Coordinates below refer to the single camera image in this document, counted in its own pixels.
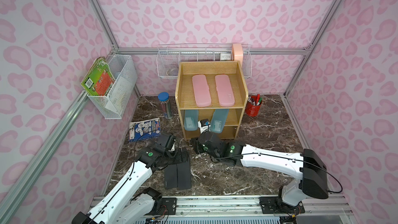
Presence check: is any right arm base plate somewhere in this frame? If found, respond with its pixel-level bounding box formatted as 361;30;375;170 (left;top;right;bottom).
259;197;305;215

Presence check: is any white wire wall basket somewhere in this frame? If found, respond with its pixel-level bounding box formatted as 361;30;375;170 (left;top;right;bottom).
156;43;253;79

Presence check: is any green red book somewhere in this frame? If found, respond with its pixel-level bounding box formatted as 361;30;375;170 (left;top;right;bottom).
81;57;116;96

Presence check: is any pink pencil case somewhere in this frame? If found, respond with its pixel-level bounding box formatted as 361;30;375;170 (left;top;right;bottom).
192;74;211;107
215;74;235;107

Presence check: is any white paper in basket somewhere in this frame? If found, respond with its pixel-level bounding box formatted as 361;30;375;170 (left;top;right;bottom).
105;76;133;116

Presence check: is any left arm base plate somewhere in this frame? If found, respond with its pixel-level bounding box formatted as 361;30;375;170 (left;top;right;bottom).
147;198;177;215

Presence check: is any pink tape roll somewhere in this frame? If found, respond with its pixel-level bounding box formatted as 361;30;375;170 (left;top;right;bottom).
231;43;244;65

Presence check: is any white mesh side basket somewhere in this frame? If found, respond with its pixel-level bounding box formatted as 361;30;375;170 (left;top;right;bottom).
81;55;138;119

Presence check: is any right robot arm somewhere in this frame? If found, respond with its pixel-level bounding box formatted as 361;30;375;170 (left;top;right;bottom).
190;131;332;207

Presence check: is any red pen cup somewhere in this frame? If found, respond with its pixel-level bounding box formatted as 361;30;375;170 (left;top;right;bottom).
245;94;262;117

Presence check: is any teal pencil case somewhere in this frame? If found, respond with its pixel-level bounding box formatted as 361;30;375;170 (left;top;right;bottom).
209;109;229;133
183;110;199;131

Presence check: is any blue comic book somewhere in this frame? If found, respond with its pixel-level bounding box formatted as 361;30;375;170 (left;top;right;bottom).
129;117;161;142

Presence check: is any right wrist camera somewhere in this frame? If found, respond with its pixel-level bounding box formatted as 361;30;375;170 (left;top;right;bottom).
198;119;210;133

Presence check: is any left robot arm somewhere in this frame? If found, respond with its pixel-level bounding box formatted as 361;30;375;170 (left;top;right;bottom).
72;133;181;224

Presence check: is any black pencil case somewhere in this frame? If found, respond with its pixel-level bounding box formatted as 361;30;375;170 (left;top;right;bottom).
164;164;178;189
177;148;192;190

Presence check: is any aluminium front rail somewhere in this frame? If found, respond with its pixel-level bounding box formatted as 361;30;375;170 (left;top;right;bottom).
162;194;357;224

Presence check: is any blue-lid pencil tube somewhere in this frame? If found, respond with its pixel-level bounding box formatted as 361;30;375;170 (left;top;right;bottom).
158;92;173;119

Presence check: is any wooden three-tier shelf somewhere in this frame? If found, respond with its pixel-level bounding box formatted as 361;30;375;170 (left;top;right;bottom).
175;61;248;141

